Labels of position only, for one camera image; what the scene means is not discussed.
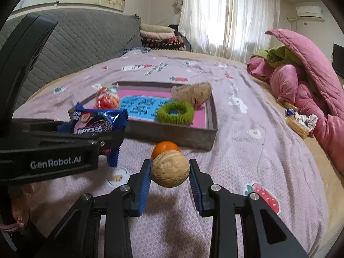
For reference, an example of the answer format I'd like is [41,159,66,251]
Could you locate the cream folded blanket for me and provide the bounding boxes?
[140,23,175,34]

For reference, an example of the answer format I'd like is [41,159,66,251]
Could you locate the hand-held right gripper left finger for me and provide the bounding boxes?
[35,159,153,258]

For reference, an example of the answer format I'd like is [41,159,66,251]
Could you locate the red egg-shaped toy packet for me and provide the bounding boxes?
[96,84,120,111]

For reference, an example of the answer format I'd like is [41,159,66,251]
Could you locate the white sheer curtain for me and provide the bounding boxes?
[179,0,280,63]

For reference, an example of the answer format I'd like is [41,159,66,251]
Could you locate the white floral scrunchie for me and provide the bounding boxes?
[294,112,318,136]

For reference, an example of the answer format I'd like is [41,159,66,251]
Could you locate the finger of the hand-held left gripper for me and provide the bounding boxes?
[27,132,125,157]
[12,118,74,134]

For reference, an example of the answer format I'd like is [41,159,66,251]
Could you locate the white air conditioner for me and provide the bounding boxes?
[296,5,322,19]

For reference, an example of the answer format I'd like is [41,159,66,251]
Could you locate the pink quilt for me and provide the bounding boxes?
[247,29,344,174]

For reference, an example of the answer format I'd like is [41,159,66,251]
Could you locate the orange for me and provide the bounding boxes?
[151,141,181,162]

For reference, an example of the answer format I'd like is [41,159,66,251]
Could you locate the grey cardboard box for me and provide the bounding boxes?
[68,81,218,151]

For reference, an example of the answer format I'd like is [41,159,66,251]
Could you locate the pink folded blanket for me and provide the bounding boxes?
[140,30,175,41]

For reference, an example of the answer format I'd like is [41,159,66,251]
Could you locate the black cloth pile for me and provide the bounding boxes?
[169,24,193,51]

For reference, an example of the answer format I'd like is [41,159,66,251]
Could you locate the pink cord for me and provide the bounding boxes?
[0,223,25,232]

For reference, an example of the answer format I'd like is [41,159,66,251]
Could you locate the grey quilted headboard cover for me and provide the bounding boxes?
[0,8,143,113]

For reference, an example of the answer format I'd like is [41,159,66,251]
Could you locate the green blanket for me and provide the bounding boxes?
[251,45,309,69]

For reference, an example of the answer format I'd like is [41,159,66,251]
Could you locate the beige scrunchie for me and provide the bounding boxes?
[170,82,213,110]

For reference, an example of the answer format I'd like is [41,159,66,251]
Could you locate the dark patterned folded blanket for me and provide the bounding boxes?
[142,36,186,51]

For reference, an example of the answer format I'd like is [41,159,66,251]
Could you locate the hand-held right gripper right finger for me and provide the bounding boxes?
[188,158,309,258]

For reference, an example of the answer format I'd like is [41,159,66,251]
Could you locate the green scrunchie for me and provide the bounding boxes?
[157,101,195,126]

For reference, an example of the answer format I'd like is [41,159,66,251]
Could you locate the person's left hand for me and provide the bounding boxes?
[8,184,38,227]

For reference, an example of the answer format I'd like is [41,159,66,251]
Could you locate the walnut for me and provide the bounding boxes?
[151,150,191,188]

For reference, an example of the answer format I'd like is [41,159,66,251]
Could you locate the black television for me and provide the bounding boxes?
[333,43,344,80]

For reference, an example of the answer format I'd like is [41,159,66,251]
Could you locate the blue patterned cloth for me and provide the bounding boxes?
[125,47,150,55]

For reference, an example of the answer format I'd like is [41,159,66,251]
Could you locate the blue snack packet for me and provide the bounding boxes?
[71,102,129,168]

